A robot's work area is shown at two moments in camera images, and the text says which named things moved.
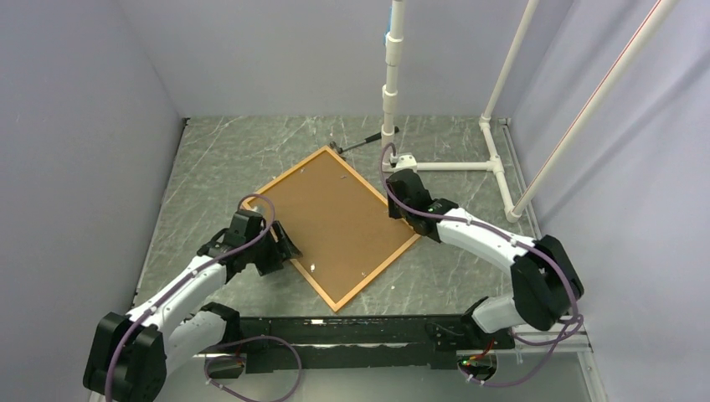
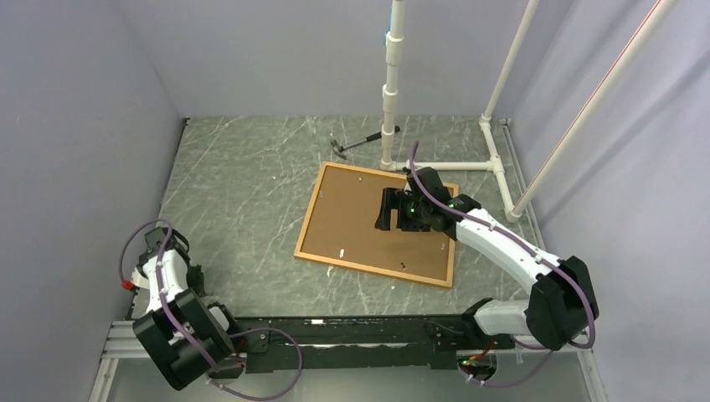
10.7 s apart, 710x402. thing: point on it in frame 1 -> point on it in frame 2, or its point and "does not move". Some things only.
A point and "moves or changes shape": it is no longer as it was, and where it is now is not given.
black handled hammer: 378,136 does not move
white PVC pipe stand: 402,163 does not move
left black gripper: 281,250 -> 197,280
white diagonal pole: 661,12 does not move
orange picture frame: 341,226 moves or changes shape
